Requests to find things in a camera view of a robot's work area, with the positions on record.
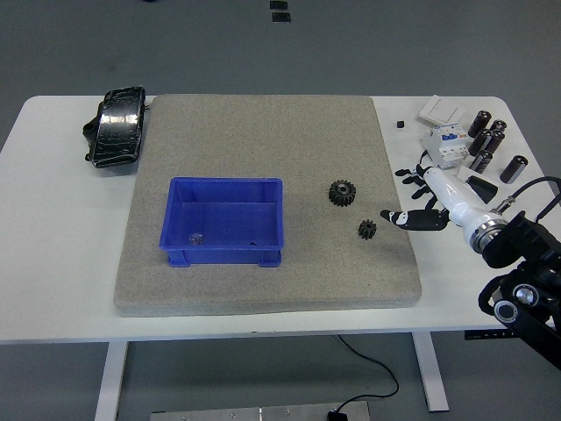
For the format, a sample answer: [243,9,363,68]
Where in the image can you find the grey-brown felt mat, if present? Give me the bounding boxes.
[112,93,423,318]

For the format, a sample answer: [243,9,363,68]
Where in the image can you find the black wedge-shaped adapter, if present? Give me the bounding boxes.
[464,174,499,203]

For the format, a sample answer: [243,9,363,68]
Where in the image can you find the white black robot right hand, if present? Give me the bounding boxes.
[379,148,488,241]

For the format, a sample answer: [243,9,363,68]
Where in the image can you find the black table control panel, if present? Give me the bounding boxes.
[464,331,522,341]

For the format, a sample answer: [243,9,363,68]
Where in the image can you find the white wall switch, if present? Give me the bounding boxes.
[418,94,466,125]

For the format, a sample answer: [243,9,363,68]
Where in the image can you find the black floor cable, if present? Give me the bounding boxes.
[336,334,400,411]

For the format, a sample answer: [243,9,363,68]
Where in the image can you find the white table leg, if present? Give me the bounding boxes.
[94,341,129,421]
[410,332,451,412]

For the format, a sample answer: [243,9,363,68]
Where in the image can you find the white circuit breaker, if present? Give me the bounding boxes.
[421,123,472,170]

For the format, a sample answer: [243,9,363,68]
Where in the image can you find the small black gear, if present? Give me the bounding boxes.
[357,218,379,240]

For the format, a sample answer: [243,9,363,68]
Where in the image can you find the large black gear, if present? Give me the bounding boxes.
[328,179,357,209]

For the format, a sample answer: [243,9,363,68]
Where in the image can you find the silver metal floor plate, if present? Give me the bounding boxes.
[150,401,371,421]

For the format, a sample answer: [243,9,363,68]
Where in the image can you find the blue plastic box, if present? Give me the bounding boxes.
[157,176,286,268]

